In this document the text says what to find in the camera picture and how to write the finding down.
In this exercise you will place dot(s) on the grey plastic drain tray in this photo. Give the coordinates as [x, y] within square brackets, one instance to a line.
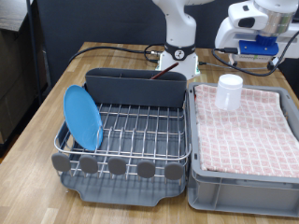
[124, 191]

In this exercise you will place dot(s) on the brown cardboard boxes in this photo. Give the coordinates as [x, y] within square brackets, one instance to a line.
[15, 77]

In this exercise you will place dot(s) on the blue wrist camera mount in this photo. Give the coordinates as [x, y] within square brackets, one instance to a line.
[258, 46]

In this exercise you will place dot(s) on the brown wooden spoon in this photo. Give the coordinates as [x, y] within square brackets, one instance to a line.
[163, 71]

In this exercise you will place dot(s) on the dark grey utensil holder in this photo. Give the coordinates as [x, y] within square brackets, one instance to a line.
[140, 90]

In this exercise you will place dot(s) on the blue plastic plate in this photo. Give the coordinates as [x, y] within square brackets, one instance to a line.
[82, 118]

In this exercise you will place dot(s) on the translucent white plastic cup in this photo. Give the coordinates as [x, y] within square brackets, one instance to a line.
[229, 91]

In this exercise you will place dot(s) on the grey plastic crate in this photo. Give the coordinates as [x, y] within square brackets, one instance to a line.
[243, 196]

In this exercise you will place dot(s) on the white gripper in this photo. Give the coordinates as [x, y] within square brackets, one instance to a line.
[227, 31]

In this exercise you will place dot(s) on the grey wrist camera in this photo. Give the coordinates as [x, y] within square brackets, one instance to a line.
[252, 57]

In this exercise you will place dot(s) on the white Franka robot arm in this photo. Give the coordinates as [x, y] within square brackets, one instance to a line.
[180, 31]

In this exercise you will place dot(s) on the black metal post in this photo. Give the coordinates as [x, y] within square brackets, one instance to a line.
[32, 46]

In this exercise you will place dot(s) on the pink checkered dish cloth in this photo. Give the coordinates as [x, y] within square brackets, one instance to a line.
[249, 133]

